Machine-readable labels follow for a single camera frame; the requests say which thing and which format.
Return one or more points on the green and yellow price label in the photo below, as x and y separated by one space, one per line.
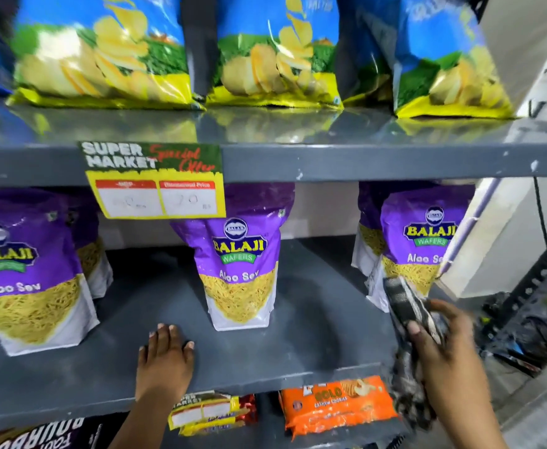
154 180
203 410

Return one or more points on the person's right forearm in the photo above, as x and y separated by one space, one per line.
465 430

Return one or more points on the person's left thumb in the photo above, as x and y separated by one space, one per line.
190 351

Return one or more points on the person's left little finger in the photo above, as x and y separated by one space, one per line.
142 357

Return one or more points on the black and white patterned cloth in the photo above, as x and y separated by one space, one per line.
411 317

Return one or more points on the person's right thumb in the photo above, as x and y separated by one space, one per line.
421 341

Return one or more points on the black plastic bag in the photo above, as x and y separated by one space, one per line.
535 331

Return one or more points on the pale lilac pipe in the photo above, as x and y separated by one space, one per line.
470 226

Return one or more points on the person's left forearm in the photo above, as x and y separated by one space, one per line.
145 427

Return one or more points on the perforated grey metal upright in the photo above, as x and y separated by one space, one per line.
542 271

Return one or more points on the grey metal shelf board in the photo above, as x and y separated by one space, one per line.
184 341
273 144

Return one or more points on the dark brown biscuit packet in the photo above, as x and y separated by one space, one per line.
35 437

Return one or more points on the orange cookie packet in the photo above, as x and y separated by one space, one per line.
336 404

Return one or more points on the person's right hand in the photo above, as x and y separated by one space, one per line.
456 369

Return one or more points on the red snack packet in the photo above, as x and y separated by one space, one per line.
245 413

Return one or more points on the purple snack pouch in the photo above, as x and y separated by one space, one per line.
21 271
240 271
418 247
369 229
91 257

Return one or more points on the person's left hand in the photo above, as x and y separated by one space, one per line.
163 374

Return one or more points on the person's left middle finger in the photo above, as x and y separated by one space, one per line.
164 336

